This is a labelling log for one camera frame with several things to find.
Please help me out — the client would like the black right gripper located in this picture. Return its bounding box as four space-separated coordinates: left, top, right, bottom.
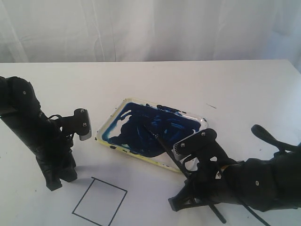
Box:
168 143 235 211

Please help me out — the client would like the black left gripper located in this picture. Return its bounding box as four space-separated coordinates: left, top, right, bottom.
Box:
35 132 78 191

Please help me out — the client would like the black paintbrush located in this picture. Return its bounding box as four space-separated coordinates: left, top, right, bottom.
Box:
143 125 226 224

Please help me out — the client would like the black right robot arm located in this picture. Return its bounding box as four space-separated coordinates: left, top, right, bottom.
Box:
168 146 301 212

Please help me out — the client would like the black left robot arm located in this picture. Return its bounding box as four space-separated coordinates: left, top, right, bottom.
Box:
0 76 77 191

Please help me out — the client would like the white paint tray blue paint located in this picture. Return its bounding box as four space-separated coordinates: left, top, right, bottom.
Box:
95 98 208 172

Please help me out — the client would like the white backdrop curtain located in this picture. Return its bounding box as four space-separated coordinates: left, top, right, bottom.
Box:
0 0 301 67

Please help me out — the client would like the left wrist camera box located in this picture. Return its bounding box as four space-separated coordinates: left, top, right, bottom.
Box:
61 108 92 141

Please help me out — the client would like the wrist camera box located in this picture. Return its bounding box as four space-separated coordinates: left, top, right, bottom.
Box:
172 128 217 172
61 108 92 141

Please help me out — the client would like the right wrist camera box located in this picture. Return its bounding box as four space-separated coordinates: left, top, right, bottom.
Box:
172 128 217 172

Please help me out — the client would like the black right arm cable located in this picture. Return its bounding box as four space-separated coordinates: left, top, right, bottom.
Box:
251 124 301 156

